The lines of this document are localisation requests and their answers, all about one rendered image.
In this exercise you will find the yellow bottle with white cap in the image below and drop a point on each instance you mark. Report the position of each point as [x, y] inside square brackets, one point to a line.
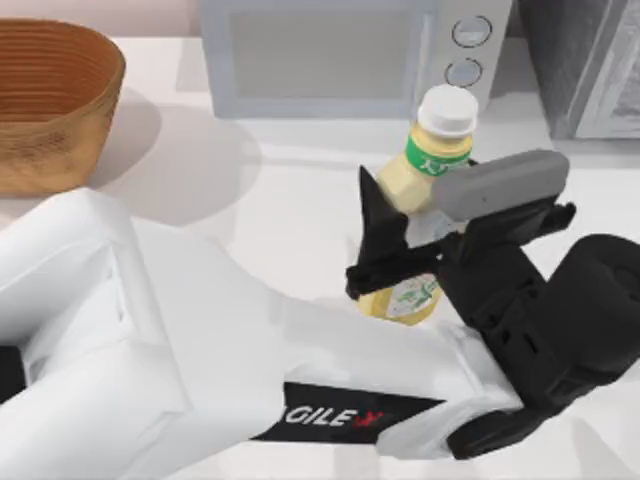
[425, 170]

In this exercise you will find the round microwave knob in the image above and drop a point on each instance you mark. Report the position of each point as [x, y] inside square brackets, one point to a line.
[472, 30]
[463, 72]

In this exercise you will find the grey cabinet with dark inside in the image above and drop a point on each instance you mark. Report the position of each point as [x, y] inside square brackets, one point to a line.
[590, 65]

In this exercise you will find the pale microwave oven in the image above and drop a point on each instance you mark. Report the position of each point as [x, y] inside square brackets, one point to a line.
[320, 55]

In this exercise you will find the microwave oven door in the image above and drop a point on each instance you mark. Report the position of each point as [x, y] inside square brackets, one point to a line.
[320, 55]

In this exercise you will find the brown woven basket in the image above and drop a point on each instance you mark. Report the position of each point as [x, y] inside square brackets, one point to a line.
[55, 125]

